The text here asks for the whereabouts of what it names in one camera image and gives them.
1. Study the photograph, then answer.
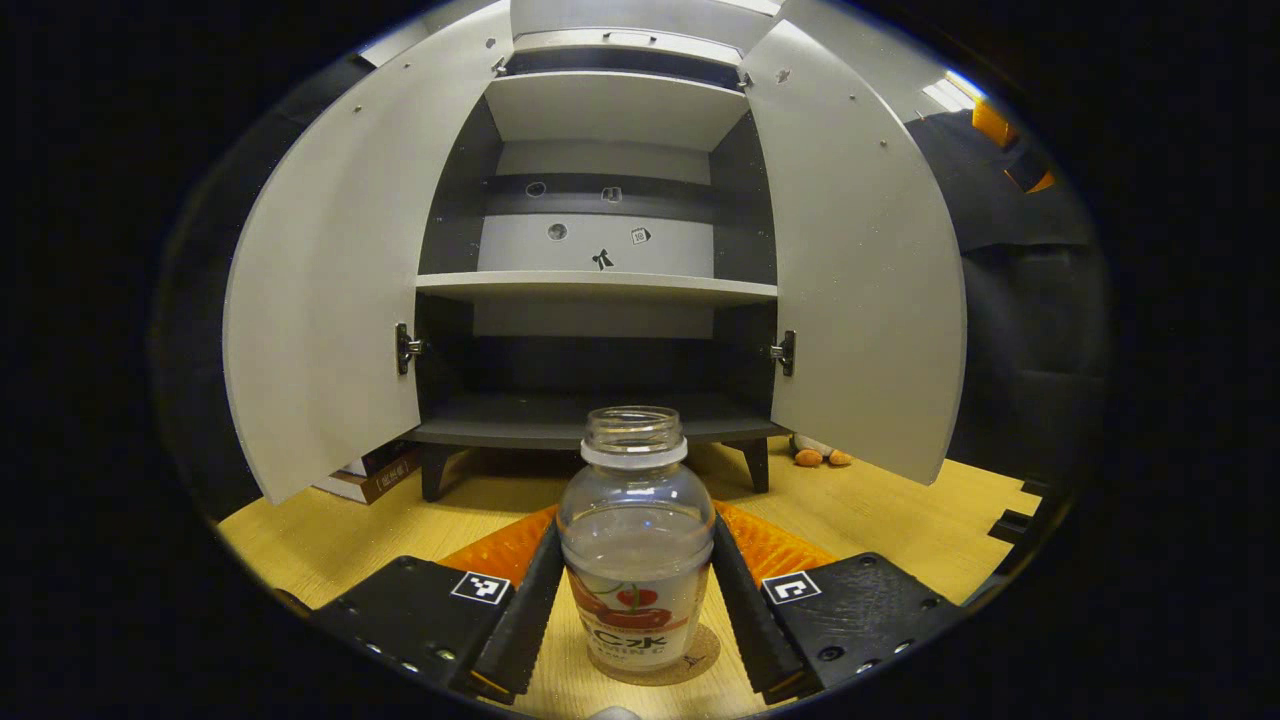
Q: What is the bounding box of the clear plastic bottle red label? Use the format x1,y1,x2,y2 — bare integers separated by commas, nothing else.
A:
556,405,717,673

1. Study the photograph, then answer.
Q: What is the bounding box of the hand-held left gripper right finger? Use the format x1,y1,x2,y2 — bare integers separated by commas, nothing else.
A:
712,500,966,701

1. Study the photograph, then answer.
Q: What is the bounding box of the penguin plush toy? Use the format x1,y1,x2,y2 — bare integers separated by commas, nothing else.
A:
790,435,856,469

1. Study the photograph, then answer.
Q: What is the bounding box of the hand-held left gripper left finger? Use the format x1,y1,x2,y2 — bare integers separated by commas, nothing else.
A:
310,505,567,703

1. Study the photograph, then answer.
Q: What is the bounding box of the stack of books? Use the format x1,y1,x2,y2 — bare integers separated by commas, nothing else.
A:
312,440,423,506

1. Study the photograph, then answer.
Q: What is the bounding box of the grey cabinet drawer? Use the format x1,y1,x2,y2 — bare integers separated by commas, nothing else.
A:
510,0,783,56

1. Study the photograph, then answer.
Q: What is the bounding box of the black backdrop cloth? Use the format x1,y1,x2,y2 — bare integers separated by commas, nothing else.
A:
150,50,1111,521

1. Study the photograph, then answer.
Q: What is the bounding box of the round brown coaster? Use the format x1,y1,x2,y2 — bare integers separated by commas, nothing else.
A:
590,622,722,687

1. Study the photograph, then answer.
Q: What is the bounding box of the grey cabinet door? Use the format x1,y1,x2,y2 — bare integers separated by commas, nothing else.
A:
738,20,969,488
222,5,516,506

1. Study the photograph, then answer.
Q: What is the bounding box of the grey wooden cabinet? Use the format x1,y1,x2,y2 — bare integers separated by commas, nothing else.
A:
400,0,796,501

